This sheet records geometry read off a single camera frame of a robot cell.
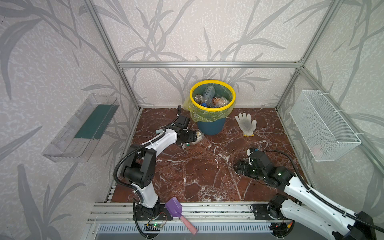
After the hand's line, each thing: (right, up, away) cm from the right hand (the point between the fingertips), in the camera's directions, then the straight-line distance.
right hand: (237, 163), depth 80 cm
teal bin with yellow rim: (-8, +18, +28) cm, 35 cm away
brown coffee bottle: (-8, +34, +5) cm, 35 cm away
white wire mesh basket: (+34, +17, -17) cm, 42 cm away
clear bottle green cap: (-20, +12, +18) cm, 30 cm away
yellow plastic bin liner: (-20, +26, +6) cm, 34 cm away
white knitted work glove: (+14, +19, +28) cm, 37 cm away
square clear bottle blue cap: (-15, +39, +11) cm, 43 cm away
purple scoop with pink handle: (-33, -21, -5) cm, 39 cm away
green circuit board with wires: (-41, -27, -9) cm, 50 cm away
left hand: (-25, +15, +13) cm, 32 cm away
